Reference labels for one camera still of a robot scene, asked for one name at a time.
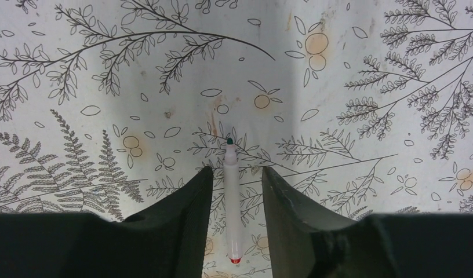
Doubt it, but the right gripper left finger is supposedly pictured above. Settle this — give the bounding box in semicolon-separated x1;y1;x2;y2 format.
0;167;213;277

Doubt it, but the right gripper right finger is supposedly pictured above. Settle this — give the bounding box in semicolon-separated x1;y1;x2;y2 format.
261;167;473;277

